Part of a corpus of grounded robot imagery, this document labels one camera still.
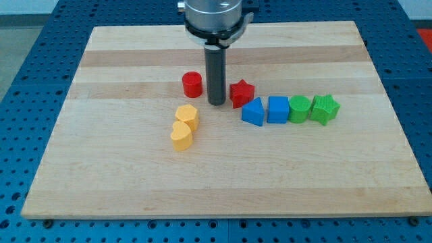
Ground green cylinder block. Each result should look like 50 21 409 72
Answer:
288 95 311 124

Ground wooden board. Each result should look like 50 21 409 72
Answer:
21 21 431 219

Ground blue triangle block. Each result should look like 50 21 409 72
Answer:
241 97 265 126

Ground blue cube block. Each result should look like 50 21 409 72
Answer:
267 97 290 124

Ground red cylinder block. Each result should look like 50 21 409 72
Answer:
182 72 203 98

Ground yellow heart block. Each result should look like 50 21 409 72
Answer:
170 121 193 151

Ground green star block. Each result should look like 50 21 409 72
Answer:
309 94 340 126

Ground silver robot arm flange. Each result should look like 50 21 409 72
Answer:
177 0 254 50

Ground yellow hexagon block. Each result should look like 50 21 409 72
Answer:
175 104 199 132

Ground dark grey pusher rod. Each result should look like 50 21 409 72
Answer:
205 46 226 106

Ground red star block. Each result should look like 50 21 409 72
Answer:
229 80 255 109

